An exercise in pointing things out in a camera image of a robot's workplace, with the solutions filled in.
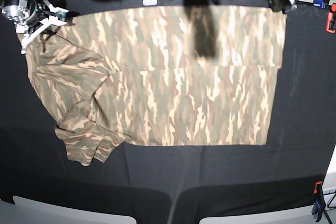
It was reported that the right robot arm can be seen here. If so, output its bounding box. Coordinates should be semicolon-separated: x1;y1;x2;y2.
1;0;69;55

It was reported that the red clamp right rear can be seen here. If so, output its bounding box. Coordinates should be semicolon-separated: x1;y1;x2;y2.
325;3;336;34

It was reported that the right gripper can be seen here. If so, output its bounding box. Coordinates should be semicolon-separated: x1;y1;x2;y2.
20;0;69;54

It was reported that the black table cloth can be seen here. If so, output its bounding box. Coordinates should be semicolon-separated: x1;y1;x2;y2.
1;5;335;223

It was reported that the red blue clamp front right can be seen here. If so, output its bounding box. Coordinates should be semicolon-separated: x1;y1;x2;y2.
311;181;326;222

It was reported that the camouflage t-shirt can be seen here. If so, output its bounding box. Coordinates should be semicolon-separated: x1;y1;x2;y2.
26;5;287;166

